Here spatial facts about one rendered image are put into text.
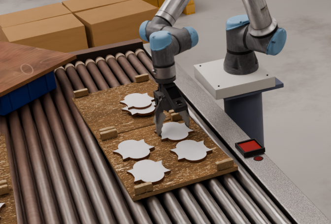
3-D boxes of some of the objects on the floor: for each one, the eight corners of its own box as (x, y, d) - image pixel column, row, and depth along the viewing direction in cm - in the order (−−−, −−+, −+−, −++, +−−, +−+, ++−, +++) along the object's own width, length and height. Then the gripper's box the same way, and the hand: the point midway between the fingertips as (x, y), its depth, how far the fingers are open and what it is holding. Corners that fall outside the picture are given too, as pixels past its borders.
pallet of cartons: (9, 103, 491) (-4, 45, 471) (0, 62, 578) (-12, 13, 557) (172, 66, 524) (166, 12, 503) (141, 34, 610) (134, -15, 590)
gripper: (182, 66, 217) (188, 119, 226) (138, 77, 213) (146, 131, 221) (191, 74, 210) (197, 128, 218) (146, 85, 205) (153, 140, 214)
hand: (174, 131), depth 217 cm, fingers open, 10 cm apart
